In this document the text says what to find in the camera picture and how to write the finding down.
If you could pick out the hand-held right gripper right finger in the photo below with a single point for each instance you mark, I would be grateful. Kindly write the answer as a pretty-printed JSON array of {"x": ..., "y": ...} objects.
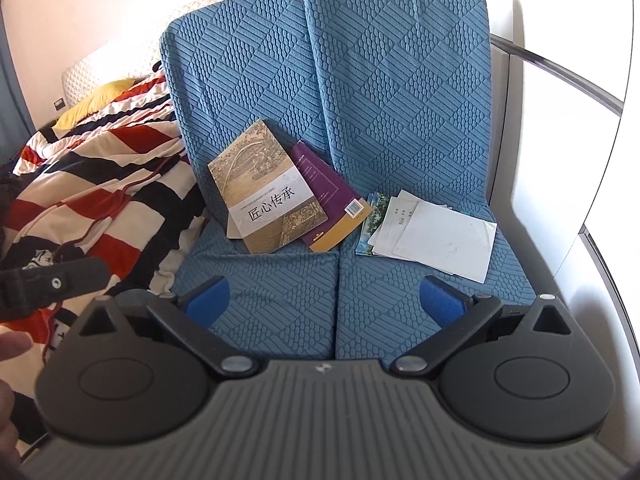
[{"x": 440, "y": 300}]

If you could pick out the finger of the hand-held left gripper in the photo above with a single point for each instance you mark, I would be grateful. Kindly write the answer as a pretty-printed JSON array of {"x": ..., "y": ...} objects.
[{"x": 75, "y": 272}]

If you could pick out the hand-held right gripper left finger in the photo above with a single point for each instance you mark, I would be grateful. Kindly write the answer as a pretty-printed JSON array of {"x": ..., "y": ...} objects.
[{"x": 210, "y": 297}]

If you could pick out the white printed paper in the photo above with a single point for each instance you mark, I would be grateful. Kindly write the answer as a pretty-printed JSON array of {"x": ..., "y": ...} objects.
[{"x": 395, "y": 215}]

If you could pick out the photo brochure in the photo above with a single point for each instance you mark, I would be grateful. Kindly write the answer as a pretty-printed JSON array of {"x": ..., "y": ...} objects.
[{"x": 370, "y": 225}]

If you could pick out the orange and white book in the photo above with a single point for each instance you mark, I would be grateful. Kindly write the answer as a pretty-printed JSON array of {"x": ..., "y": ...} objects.
[{"x": 340, "y": 232}]

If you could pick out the beige painting cover book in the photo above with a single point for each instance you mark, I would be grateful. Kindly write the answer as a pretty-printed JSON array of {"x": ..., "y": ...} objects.
[{"x": 260, "y": 185}]

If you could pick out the purple book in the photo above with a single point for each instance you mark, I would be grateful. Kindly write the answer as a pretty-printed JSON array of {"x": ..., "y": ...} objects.
[{"x": 315, "y": 180}]

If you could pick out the person's left hand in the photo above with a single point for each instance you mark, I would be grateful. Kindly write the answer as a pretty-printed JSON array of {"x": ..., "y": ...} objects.
[{"x": 12, "y": 345}]

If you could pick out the red black white striped blanket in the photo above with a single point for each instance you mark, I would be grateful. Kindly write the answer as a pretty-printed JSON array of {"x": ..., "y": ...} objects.
[{"x": 100, "y": 185}]

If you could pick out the yellow pillow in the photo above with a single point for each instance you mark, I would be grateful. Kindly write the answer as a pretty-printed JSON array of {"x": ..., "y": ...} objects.
[{"x": 95, "y": 97}]

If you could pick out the grey-blue curtain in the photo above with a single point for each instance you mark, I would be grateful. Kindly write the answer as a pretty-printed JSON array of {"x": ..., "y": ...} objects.
[{"x": 10, "y": 75}]

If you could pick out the blue quilted seat cushion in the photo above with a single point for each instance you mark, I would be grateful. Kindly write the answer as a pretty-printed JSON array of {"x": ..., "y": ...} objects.
[
  {"x": 410, "y": 85},
  {"x": 240, "y": 85}
]

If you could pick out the white quilted headboard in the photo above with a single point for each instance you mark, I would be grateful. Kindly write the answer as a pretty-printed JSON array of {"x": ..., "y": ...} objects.
[{"x": 125, "y": 60}]

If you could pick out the black wall socket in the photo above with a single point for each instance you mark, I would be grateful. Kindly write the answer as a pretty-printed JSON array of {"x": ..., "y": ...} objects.
[{"x": 59, "y": 104}]

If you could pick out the dark metal rail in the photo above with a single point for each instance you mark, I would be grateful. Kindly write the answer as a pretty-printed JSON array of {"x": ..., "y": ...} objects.
[{"x": 575, "y": 72}]

